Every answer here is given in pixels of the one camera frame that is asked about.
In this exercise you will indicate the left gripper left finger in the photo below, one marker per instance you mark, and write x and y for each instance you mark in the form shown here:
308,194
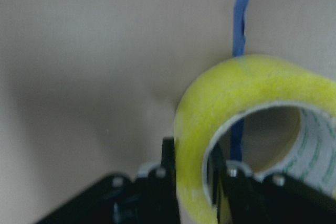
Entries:
116,198

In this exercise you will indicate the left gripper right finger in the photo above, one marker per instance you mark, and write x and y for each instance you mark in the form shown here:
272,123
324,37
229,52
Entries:
278,198

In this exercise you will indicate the yellow clear tape roll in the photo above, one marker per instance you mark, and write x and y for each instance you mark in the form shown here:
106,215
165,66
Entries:
241,86

